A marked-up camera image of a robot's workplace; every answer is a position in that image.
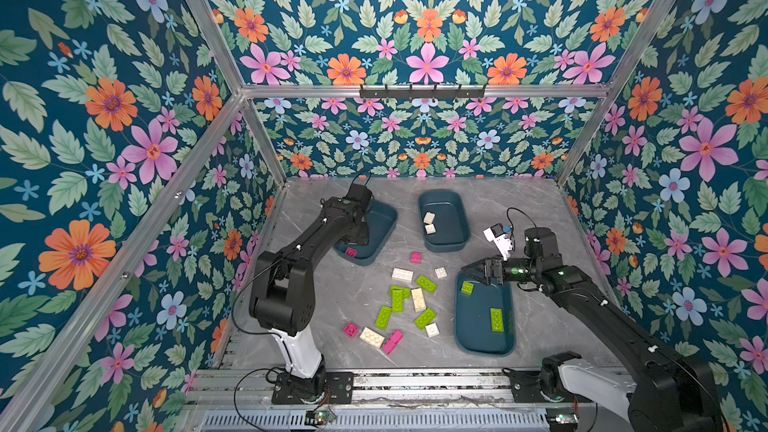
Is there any white long brick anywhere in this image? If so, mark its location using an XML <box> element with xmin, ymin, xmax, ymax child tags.
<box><xmin>392</xmin><ymin>268</ymin><xmax>413</xmax><ymax>282</ymax></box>
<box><xmin>359</xmin><ymin>327</ymin><xmax>385</xmax><ymax>349</ymax></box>

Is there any cream long brick centre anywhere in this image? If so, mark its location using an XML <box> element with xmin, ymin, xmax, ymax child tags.
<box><xmin>410</xmin><ymin>288</ymin><xmax>427</xmax><ymax>313</ymax></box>

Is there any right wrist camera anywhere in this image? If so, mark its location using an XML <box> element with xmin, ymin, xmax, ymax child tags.
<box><xmin>483</xmin><ymin>223</ymin><xmax>515</xmax><ymax>260</ymax></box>

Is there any white long brick bottom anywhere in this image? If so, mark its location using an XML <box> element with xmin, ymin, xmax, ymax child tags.
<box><xmin>359</xmin><ymin>327</ymin><xmax>385</xmax><ymax>349</ymax></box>

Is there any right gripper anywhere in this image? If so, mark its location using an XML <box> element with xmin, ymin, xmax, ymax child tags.
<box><xmin>462</xmin><ymin>251</ymin><xmax>541</xmax><ymax>289</ymax></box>

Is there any pink long brick bottom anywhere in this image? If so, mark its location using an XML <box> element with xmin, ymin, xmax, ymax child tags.
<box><xmin>381</xmin><ymin>330</ymin><xmax>403</xmax><ymax>355</ymax></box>

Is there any black bracket on rail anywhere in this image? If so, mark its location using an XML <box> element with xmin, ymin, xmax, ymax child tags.
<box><xmin>358</xmin><ymin>84</ymin><xmax>486</xmax><ymax>100</ymax></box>

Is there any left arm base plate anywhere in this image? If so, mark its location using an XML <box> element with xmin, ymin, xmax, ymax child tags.
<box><xmin>271</xmin><ymin>372</ymin><xmax>355</xmax><ymax>405</ymax></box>

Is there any white long brick top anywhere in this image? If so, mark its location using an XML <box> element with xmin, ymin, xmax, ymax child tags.
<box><xmin>392</xmin><ymin>268</ymin><xmax>413</xmax><ymax>282</ymax></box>

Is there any right teal bin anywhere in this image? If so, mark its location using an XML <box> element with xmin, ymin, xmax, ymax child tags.
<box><xmin>454</xmin><ymin>272</ymin><xmax>516</xmax><ymax>357</ymax></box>

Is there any left teal bin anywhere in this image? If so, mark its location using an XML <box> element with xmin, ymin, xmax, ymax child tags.
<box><xmin>334</xmin><ymin>200</ymin><xmax>399</xmax><ymax>266</ymax></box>

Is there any teal bin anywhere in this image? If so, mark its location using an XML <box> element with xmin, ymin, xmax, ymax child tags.
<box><xmin>334</xmin><ymin>200</ymin><xmax>399</xmax><ymax>266</ymax></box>
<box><xmin>418</xmin><ymin>189</ymin><xmax>471</xmax><ymax>253</ymax></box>
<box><xmin>454</xmin><ymin>272</ymin><xmax>516</xmax><ymax>357</ymax></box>

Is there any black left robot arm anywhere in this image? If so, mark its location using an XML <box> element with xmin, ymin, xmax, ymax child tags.
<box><xmin>248</xmin><ymin>183</ymin><xmax>373</xmax><ymax>380</ymax></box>

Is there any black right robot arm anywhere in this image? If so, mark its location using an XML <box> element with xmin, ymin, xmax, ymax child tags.
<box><xmin>461</xmin><ymin>224</ymin><xmax>727</xmax><ymax>431</ymax></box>

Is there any green small square brick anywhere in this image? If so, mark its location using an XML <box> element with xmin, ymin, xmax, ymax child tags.
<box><xmin>461</xmin><ymin>282</ymin><xmax>474</xmax><ymax>295</ymax></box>

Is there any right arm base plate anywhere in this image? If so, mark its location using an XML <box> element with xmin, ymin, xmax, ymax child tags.
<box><xmin>502</xmin><ymin>368</ymin><xmax>591</xmax><ymax>403</ymax></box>

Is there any green long brick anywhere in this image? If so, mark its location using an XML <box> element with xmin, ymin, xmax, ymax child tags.
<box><xmin>374</xmin><ymin>306</ymin><xmax>393</xmax><ymax>330</ymax></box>
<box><xmin>391</xmin><ymin>289</ymin><xmax>405</xmax><ymax>313</ymax></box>
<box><xmin>416</xmin><ymin>275</ymin><xmax>438</xmax><ymax>294</ymax></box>
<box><xmin>414</xmin><ymin>308</ymin><xmax>437</xmax><ymax>330</ymax></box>
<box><xmin>490</xmin><ymin>308</ymin><xmax>505</xmax><ymax>333</ymax></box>

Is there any middle teal bin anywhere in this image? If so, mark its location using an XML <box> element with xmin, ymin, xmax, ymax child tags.
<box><xmin>418</xmin><ymin>189</ymin><xmax>471</xmax><ymax>253</ymax></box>

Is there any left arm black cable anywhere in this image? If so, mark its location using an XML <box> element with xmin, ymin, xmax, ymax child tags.
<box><xmin>232</xmin><ymin>367</ymin><xmax>289</xmax><ymax>432</ymax></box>

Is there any green flat brick centre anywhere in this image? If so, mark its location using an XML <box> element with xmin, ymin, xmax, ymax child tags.
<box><xmin>389</xmin><ymin>285</ymin><xmax>411</xmax><ymax>300</ymax></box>

